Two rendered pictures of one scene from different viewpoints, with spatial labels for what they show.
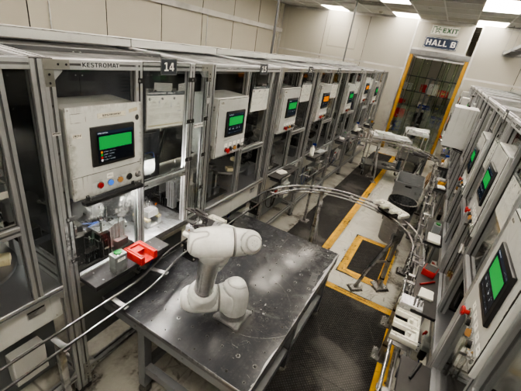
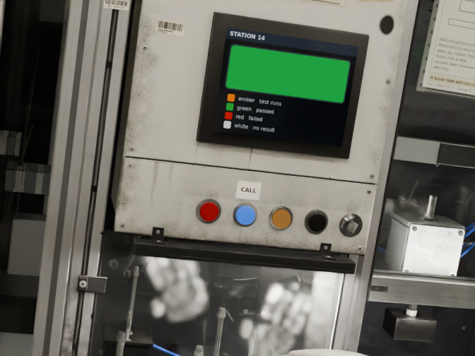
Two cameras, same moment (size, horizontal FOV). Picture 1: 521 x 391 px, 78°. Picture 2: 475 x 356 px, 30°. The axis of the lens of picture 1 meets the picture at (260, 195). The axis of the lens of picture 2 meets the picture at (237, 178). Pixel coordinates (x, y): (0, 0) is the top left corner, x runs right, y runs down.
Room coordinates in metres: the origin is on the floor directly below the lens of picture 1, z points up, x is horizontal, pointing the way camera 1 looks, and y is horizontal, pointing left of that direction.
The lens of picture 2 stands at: (0.64, -0.27, 1.71)
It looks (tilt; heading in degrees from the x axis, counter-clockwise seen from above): 10 degrees down; 51
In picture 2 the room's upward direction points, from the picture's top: 8 degrees clockwise
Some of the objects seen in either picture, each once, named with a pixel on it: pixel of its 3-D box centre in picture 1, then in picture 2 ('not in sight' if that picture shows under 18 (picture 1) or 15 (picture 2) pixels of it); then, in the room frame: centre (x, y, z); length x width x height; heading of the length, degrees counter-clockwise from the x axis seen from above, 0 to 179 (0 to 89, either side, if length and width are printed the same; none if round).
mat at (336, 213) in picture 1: (358, 184); not in sight; (5.90, -1.86, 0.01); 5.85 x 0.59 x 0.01; 154
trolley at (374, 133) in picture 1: (385, 153); not in sight; (6.66, -2.46, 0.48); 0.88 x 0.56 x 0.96; 82
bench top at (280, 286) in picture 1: (240, 273); not in sight; (1.89, 0.05, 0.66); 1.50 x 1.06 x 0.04; 154
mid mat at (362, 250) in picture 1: (368, 258); not in sight; (3.35, -1.45, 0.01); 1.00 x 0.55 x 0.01; 154
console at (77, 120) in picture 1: (94, 143); (249, 96); (1.59, 0.91, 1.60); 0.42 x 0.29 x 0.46; 154
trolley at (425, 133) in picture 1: (412, 147); not in sight; (7.62, -3.39, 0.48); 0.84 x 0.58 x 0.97; 162
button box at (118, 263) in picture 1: (117, 260); not in sight; (1.45, 0.75, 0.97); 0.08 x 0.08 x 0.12; 64
